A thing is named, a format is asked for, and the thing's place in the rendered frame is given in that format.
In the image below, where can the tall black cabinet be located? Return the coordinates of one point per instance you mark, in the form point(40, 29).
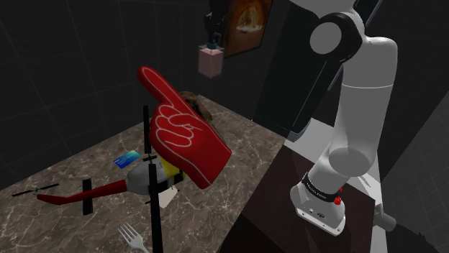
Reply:
point(294, 77)

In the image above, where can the red grey toy helicopter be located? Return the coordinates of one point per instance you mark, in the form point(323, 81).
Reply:
point(140, 178)

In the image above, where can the brown lumpy thing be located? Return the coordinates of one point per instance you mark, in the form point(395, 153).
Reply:
point(196, 103)

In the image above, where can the white plastic fork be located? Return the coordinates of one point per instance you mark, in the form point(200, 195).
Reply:
point(132, 236)

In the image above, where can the red foam finger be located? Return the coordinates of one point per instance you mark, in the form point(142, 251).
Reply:
point(191, 143)

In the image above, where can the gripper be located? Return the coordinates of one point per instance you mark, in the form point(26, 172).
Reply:
point(214, 26)

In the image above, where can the orange wall picture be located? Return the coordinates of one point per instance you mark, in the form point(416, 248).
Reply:
point(247, 24)

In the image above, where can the blue card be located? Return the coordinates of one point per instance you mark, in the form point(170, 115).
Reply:
point(127, 159)

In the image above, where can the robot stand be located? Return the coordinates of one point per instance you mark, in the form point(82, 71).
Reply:
point(277, 199)

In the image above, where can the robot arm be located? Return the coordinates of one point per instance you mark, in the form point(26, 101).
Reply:
point(361, 115)

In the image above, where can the pink box with teal cap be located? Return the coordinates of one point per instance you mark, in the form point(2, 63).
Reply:
point(210, 63)

